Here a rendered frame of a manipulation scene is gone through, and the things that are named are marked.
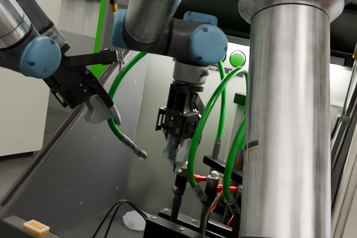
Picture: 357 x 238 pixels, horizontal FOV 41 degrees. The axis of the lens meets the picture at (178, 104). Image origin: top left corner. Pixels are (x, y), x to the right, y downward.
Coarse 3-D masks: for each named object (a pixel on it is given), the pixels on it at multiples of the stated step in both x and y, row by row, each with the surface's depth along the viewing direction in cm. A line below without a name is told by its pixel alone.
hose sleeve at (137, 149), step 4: (124, 136) 109; (120, 140) 109; (124, 140) 109; (128, 140) 110; (124, 144) 110; (128, 144) 110; (132, 144) 111; (132, 148) 112; (136, 148) 112; (136, 152) 113; (140, 152) 113
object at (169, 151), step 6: (168, 138) 107; (174, 138) 109; (180, 138) 109; (168, 144) 108; (174, 144) 109; (162, 150) 106; (168, 150) 108; (174, 150) 109; (162, 156) 106; (168, 156) 109; (174, 156) 109; (168, 162) 110; (174, 162) 109; (174, 168) 110
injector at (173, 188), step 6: (186, 168) 113; (180, 174) 113; (186, 174) 114; (180, 180) 114; (186, 180) 114; (174, 186) 113; (180, 186) 114; (174, 192) 113; (180, 192) 114; (174, 198) 115; (180, 198) 115; (174, 204) 115; (180, 204) 116; (174, 210) 116; (174, 216) 116; (174, 222) 116
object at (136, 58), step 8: (136, 56) 106; (128, 64) 105; (120, 72) 105; (224, 72) 125; (120, 80) 104; (112, 88) 104; (224, 88) 127; (112, 96) 104; (224, 96) 127; (224, 104) 128; (224, 112) 129; (112, 120) 106; (112, 128) 107; (120, 136) 108; (216, 136) 131
